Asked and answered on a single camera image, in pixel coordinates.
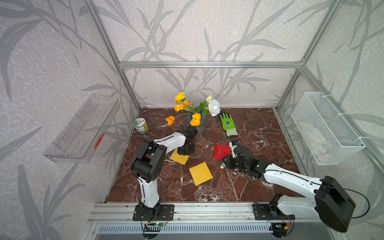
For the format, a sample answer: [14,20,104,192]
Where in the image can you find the yellow envelope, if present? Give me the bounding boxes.
[170,149,190,165]
[189,162,213,186]

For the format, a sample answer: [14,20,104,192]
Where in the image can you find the red envelope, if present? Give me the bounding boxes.
[213,144,231,160]

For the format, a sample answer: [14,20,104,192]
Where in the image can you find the yellow envelope front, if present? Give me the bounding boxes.
[189,162,213,186]

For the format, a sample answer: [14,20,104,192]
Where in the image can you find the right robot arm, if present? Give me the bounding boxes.
[225,143,356,233]

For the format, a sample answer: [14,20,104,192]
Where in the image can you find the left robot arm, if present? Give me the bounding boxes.
[131,125,198,214]

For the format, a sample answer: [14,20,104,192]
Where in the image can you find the blue glass vase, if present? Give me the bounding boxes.
[188,113,205,135]

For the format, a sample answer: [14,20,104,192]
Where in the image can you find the green work glove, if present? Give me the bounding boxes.
[220,113,238,137]

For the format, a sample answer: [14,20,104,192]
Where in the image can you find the artificial flower bouquet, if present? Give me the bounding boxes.
[174,92,221,117]

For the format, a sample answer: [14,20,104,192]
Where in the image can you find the small tin can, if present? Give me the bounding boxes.
[134,118,149,134]

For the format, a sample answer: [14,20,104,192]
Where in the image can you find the white cloth in basket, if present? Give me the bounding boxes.
[299,121,327,155]

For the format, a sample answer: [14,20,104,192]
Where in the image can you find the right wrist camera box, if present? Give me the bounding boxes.
[229,140,240,159]

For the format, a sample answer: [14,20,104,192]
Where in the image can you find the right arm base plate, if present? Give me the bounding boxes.
[252,202,296,221]

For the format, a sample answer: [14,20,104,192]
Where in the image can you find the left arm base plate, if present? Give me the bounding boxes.
[133,204,175,222]

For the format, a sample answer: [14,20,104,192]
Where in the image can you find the white wire basket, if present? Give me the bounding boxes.
[291,92,366,166]

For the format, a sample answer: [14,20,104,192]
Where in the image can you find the aluminium front rail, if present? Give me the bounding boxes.
[88,202,321,224]

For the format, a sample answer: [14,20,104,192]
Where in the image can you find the clear plastic wall shelf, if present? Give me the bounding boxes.
[43,94,121,164]

